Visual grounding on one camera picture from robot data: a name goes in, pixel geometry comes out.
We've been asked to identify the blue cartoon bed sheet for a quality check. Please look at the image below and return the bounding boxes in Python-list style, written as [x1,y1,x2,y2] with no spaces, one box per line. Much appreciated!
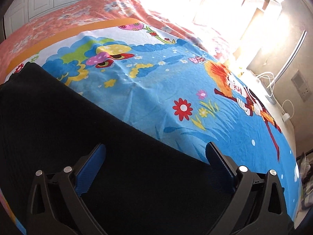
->
[1,19,299,234]

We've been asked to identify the white bedside table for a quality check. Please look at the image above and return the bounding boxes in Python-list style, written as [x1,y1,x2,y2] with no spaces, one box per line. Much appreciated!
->
[240,70,296,157]

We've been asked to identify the white power adapter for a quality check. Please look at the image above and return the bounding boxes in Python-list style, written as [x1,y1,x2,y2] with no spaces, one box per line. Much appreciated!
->
[282,113,291,123]

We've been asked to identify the black pants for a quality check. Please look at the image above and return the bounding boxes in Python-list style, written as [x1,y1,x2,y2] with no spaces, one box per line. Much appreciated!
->
[1,64,234,234]

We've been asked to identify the white charging cable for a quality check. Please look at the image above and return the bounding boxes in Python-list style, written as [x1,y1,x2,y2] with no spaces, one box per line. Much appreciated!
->
[256,71,296,114]

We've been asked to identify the wall socket panel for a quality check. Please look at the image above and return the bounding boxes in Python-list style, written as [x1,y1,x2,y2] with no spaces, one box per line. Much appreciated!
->
[291,70,312,102]

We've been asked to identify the pink floral bedspread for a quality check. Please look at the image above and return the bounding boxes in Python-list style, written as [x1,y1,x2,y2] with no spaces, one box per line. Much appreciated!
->
[1,0,212,82]

